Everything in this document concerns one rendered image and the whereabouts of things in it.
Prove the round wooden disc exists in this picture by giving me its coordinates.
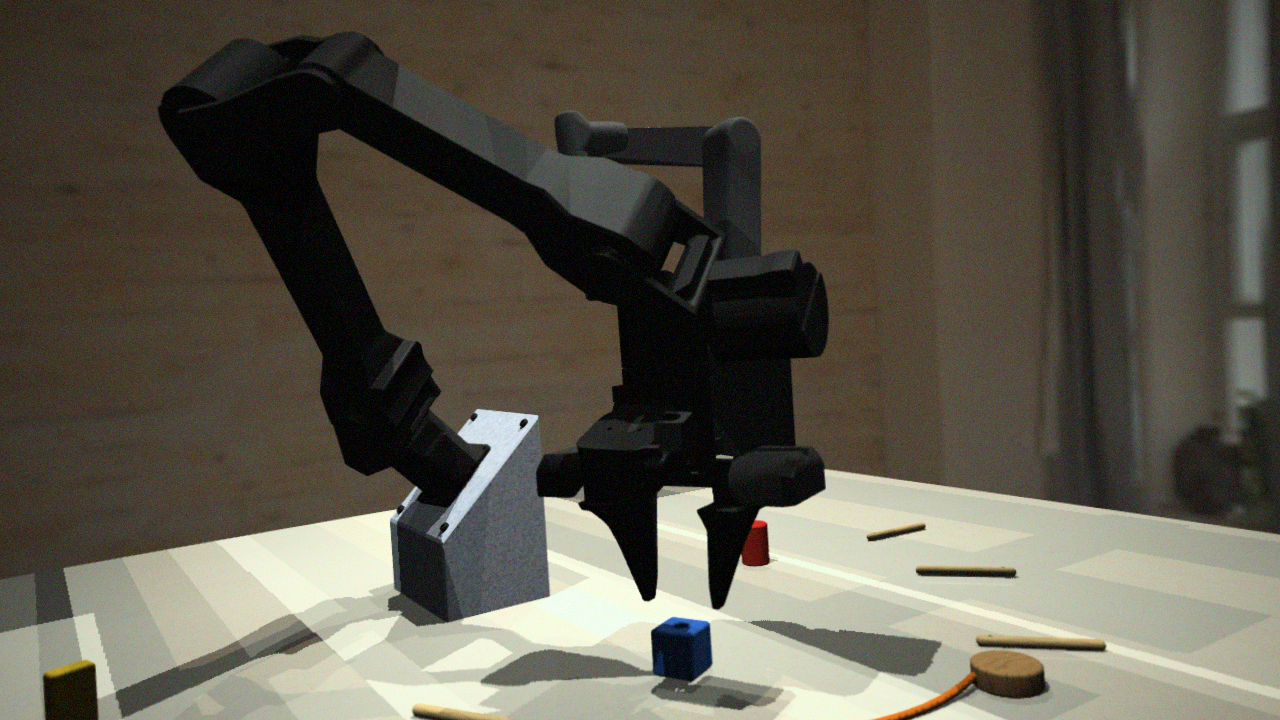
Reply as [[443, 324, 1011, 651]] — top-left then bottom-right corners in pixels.
[[970, 650, 1044, 700]]

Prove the red cylinder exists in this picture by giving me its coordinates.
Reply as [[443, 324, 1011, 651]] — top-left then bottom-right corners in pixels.
[[741, 521, 771, 566]]

